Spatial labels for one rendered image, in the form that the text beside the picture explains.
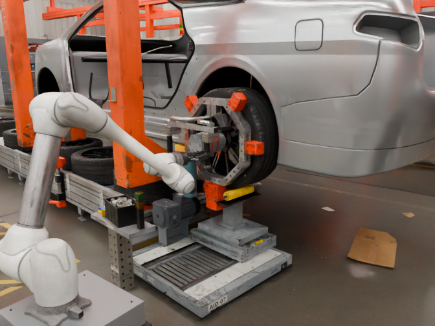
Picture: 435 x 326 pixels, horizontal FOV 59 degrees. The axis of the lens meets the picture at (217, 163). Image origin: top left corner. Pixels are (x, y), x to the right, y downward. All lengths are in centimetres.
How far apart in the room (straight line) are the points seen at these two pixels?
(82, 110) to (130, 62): 106
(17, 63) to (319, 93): 305
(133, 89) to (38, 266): 138
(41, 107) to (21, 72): 263
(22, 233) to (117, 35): 135
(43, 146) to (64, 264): 47
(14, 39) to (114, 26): 189
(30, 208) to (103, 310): 49
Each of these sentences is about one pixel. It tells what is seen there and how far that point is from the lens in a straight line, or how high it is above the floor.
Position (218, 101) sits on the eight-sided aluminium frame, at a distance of 236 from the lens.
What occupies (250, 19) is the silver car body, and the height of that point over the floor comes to 158.
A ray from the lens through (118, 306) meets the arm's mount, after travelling 164.
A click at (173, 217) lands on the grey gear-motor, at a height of 32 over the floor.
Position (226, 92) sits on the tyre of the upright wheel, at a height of 115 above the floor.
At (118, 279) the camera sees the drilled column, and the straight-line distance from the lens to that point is 245.
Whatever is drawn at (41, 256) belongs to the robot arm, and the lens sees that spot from 153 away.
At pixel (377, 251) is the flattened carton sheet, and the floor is 1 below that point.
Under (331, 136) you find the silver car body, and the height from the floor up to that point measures 95.
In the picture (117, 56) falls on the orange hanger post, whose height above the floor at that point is 137.
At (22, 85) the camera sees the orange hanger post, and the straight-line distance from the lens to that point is 430.
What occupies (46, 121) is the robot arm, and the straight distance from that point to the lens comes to 165.
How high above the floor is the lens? 130
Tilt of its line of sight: 14 degrees down
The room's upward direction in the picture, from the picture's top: straight up
